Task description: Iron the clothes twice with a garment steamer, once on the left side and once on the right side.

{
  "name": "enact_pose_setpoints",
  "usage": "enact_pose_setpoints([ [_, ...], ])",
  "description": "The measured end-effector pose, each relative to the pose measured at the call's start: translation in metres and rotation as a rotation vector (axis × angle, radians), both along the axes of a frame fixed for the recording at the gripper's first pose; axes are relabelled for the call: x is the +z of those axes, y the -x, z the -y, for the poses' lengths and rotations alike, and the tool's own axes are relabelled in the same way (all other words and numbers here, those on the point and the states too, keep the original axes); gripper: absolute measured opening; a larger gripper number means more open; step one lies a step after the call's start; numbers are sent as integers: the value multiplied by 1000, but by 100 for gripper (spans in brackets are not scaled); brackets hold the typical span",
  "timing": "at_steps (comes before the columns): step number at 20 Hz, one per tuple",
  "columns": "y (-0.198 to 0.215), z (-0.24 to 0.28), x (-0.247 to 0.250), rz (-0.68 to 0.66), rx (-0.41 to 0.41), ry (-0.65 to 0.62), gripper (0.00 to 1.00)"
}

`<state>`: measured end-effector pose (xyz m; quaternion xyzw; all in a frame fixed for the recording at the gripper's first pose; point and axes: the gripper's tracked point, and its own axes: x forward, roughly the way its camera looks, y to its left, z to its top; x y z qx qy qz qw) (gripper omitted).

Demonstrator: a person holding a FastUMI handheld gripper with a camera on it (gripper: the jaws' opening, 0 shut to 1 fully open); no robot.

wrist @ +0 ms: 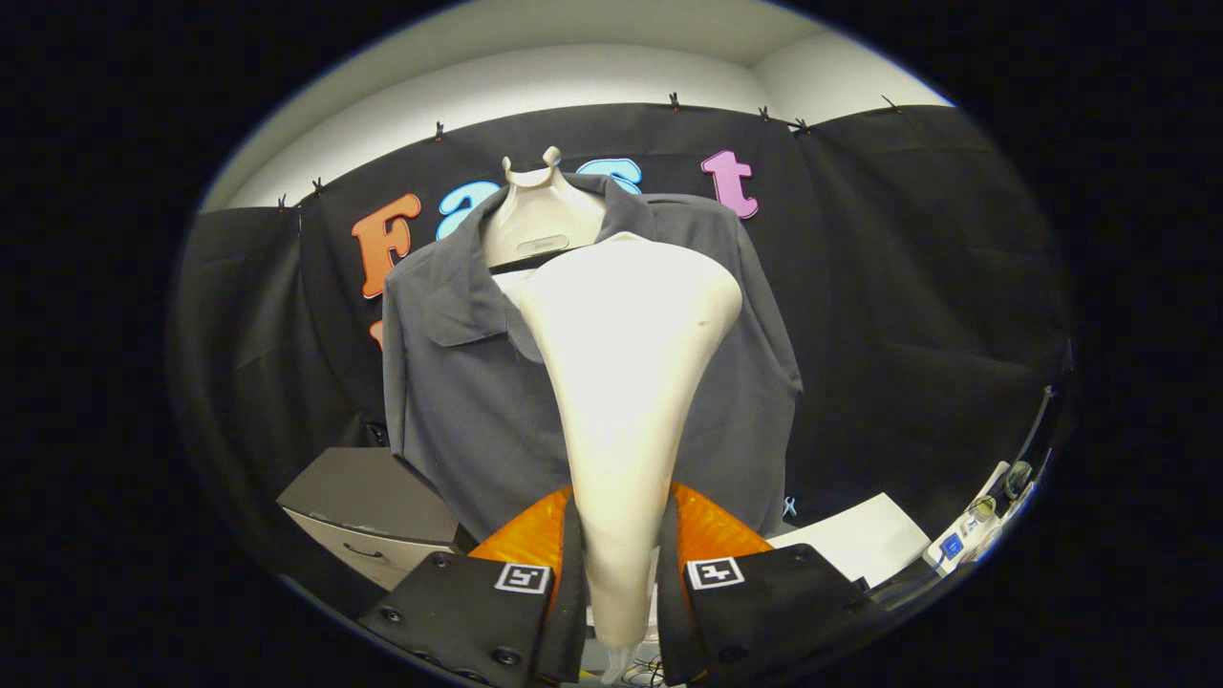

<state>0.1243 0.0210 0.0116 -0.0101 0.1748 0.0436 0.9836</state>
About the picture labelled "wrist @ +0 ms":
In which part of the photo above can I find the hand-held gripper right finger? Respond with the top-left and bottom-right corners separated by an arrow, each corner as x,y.
657,481 -> 885,687

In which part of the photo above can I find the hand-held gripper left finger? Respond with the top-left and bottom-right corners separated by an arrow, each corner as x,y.
361,483 -> 586,687

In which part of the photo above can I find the dark grey button shirt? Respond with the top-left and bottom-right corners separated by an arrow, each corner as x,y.
381,189 -> 805,548

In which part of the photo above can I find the white garment steamer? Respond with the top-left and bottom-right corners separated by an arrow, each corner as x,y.
514,231 -> 745,653

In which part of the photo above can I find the grey drawer cabinet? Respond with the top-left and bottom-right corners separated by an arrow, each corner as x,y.
276,446 -> 471,592

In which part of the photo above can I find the white side shelf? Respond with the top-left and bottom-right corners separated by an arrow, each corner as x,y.
921,459 -> 1041,580

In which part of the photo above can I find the black backdrop cloth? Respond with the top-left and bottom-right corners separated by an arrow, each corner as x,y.
172,101 -> 1077,613

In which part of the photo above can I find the white mannequin torso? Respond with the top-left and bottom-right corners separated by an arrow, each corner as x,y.
480,145 -> 610,280

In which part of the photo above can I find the row of black backdrop clips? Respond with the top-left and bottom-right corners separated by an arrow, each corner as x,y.
275,92 -> 904,213

